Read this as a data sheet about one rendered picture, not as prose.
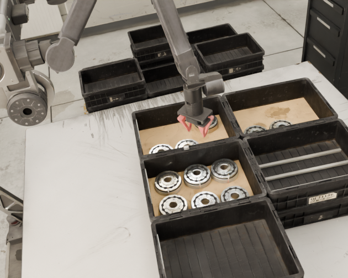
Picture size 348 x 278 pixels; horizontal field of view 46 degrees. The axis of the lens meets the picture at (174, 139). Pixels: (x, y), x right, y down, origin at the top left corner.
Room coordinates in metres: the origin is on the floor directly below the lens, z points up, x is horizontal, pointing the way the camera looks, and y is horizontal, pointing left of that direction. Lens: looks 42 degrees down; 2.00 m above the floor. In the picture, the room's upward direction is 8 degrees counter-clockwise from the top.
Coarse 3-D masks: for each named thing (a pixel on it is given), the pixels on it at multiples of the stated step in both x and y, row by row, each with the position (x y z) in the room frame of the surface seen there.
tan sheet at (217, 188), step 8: (240, 168) 1.10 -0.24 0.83; (240, 176) 1.06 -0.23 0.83; (152, 184) 1.08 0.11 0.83; (184, 184) 1.05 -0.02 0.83; (216, 184) 1.03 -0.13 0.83; (224, 184) 1.03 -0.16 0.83; (232, 184) 1.02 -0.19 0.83; (240, 184) 1.01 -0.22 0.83; (248, 184) 1.01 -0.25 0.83; (152, 192) 1.04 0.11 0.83; (184, 192) 1.02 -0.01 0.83; (192, 192) 1.01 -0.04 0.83; (200, 192) 1.01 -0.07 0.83; (216, 192) 0.99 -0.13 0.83; (248, 192) 0.97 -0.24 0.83; (152, 200) 1.00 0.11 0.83; (160, 200) 0.99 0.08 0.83
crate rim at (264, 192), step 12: (216, 144) 1.15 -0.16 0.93; (240, 144) 1.13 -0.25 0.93; (156, 156) 1.13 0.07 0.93; (168, 156) 1.12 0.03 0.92; (144, 168) 1.07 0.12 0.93; (252, 168) 0.99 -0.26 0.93; (144, 180) 1.01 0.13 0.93; (264, 192) 0.88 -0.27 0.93; (216, 204) 0.86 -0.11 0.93; (228, 204) 0.85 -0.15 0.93; (156, 216) 0.84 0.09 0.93; (168, 216) 0.84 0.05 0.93
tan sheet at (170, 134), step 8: (152, 128) 1.41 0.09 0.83; (160, 128) 1.41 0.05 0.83; (168, 128) 1.40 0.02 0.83; (176, 128) 1.39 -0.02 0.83; (184, 128) 1.38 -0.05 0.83; (192, 128) 1.38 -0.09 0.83; (224, 128) 1.34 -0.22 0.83; (144, 136) 1.37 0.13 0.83; (152, 136) 1.36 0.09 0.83; (160, 136) 1.35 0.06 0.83; (168, 136) 1.34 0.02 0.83; (176, 136) 1.34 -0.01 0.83; (184, 136) 1.33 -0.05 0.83; (192, 136) 1.32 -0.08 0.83; (200, 136) 1.31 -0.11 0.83; (208, 136) 1.31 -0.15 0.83; (216, 136) 1.30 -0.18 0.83; (224, 136) 1.29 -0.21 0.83; (144, 144) 1.32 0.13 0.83; (152, 144) 1.31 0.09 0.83; (160, 144) 1.30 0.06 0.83; (168, 144) 1.29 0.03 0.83; (176, 144) 1.29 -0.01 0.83; (144, 152) 1.26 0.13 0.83
